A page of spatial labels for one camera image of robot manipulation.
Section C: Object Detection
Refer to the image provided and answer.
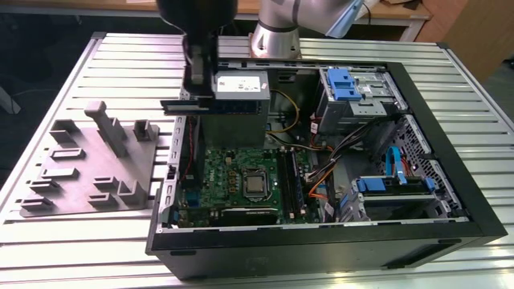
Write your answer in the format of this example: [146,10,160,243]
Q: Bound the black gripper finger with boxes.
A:
[183,39,220,108]

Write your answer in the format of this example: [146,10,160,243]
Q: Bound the grey power supply unit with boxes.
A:
[191,69,271,148]

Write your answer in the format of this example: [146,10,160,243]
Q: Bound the wooden desk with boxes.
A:
[0,0,433,43]

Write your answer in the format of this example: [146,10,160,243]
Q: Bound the blue drive carrier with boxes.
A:
[327,68,365,102]

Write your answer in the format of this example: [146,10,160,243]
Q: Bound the green motherboard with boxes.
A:
[176,146,322,226]

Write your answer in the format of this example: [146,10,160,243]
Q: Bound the grey parts rack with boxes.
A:
[18,101,162,217]

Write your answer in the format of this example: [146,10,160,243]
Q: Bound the silver CPU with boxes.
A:
[245,176,267,193]

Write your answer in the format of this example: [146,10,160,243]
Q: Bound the silver drive cage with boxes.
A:
[319,67,406,136]

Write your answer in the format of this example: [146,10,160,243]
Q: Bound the CPU socket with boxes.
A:
[239,170,271,202]

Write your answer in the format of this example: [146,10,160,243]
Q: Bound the blue expansion slot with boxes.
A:
[184,190,202,209]

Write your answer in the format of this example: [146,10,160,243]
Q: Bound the black graphics card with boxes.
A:
[219,206,279,226]

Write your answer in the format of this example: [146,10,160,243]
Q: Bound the grey furniture leg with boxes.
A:
[0,86,22,115]

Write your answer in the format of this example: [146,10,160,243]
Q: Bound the hard disk in blue carrier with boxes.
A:
[353,176,437,198]

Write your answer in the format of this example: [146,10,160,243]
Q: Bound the black PC case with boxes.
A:
[144,55,509,281]

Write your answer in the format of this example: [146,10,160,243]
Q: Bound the wooden cabinet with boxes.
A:
[415,0,514,87]

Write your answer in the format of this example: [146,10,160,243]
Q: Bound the silver disk bay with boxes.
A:
[351,177,453,222]

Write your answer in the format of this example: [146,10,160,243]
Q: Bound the yellow wire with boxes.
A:
[267,89,301,135]

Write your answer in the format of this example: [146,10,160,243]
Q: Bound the black white wire bundle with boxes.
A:
[305,119,402,183]

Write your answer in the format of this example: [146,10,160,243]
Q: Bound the orange wire bundle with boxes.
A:
[307,168,337,200]

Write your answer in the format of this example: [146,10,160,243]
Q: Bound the blue disk wire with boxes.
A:
[385,146,409,185]

